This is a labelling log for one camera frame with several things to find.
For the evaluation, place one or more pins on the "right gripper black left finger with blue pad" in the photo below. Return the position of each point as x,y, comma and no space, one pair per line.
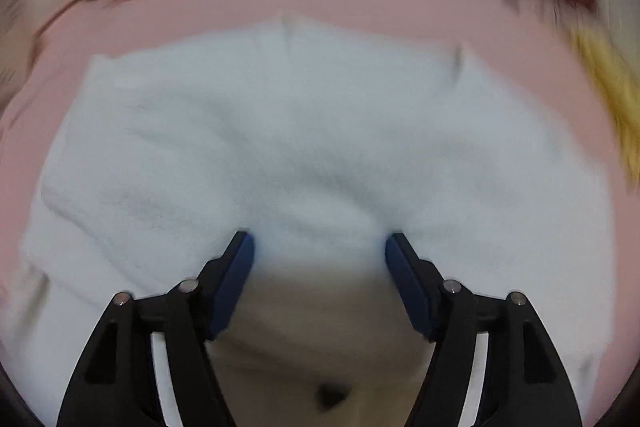
113,383

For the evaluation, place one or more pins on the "pink bed sheet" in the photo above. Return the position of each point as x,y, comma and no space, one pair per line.
508,36

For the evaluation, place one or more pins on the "white fluffy cardigan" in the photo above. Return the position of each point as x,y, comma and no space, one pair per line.
321,142

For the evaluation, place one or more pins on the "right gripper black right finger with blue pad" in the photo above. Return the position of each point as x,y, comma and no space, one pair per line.
524,384

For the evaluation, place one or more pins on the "yellow patterned blanket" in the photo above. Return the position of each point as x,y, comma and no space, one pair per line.
618,89

